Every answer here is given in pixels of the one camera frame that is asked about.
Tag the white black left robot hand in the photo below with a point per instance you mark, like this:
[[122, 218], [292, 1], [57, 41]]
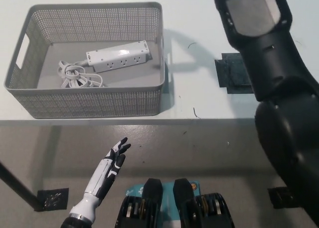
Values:
[[109, 168]]

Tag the black tape patch on table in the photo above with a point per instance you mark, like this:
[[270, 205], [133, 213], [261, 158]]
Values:
[[231, 71]]

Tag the grey perforated plastic basket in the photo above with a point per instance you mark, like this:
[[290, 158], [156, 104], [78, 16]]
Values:
[[99, 101]]

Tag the black table leg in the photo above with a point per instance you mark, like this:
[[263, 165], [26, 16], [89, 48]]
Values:
[[17, 184]]

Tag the small dark thread scrap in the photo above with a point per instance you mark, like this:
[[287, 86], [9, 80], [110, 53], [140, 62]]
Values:
[[195, 113]]

